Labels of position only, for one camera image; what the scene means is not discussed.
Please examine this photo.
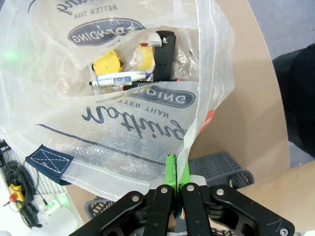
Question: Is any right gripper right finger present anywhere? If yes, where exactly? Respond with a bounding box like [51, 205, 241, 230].
[177, 159, 295, 236]

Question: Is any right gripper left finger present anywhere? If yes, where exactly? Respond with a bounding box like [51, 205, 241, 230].
[78, 154, 178, 236]

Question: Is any grey plastic woven basket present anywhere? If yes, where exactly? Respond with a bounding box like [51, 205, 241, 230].
[85, 151, 255, 236]

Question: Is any clear printed shopping bag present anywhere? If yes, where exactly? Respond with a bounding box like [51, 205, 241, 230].
[0, 0, 236, 212]

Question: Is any white marker pen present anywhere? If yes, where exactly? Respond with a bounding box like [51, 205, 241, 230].
[89, 72, 147, 87]

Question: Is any black stapler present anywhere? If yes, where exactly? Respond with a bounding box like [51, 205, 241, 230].
[152, 30, 177, 82]

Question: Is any yellow tape measure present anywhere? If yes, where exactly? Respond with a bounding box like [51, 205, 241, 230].
[92, 49, 124, 77]

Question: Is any small white eraser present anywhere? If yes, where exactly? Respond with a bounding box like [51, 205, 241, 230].
[147, 31, 162, 47]

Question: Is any white device with green light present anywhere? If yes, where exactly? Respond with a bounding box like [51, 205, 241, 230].
[36, 194, 69, 217]

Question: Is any person in black clothes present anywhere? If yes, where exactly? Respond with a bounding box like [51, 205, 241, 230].
[272, 43, 315, 159]

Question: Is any yellow emergency stop pendant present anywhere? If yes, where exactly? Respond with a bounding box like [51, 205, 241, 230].
[8, 184, 25, 205]

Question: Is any black cable bundle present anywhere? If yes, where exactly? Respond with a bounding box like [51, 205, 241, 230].
[3, 161, 42, 228]

